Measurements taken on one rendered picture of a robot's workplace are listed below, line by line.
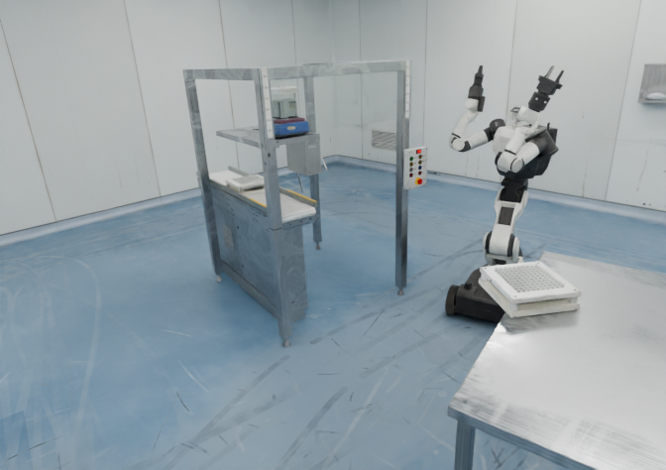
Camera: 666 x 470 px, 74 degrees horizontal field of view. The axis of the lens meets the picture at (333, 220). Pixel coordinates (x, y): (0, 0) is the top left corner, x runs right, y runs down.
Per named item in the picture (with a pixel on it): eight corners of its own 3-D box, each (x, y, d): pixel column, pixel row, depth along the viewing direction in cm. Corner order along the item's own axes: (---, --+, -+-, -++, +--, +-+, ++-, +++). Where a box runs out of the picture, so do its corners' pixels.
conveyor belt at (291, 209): (315, 215, 265) (315, 207, 263) (278, 225, 252) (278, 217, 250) (227, 176, 369) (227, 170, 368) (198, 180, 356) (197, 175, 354)
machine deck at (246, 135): (320, 140, 251) (319, 133, 250) (261, 150, 231) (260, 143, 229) (269, 129, 299) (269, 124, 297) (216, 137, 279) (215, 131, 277)
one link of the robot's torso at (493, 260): (492, 262, 307) (486, 226, 270) (522, 268, 297) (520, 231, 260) (487, 282, 300) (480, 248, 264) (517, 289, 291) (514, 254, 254)
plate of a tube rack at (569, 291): (581, 296, 147) (582, 291, 146) (512, 304, 144) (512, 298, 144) (539, 265, 170) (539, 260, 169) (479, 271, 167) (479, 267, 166)
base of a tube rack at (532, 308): (579, 309, 149) (580, 303, 148) (510, 317, 146) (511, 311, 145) (537, 277, 172) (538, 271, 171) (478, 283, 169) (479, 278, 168)
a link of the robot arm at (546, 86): (558, 84, 215) (545, 107, 221) (565, 85, 222) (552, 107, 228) (536, 74, 222) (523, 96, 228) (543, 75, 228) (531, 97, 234)
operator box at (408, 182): (426, 184, 296) (427, 147, 287) (408, 189, 287) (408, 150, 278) (419, 182, 300) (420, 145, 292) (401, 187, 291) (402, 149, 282)
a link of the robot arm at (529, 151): (495, 173, 247) (522, 152, 252) (514, 180, 237) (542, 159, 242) (493, 157, 240) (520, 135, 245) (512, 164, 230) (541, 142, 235)
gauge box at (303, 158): (321, 173, 258) (320, 139, 251) (306, 176, 252) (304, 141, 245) (302, 167, 275) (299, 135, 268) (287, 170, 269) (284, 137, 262)
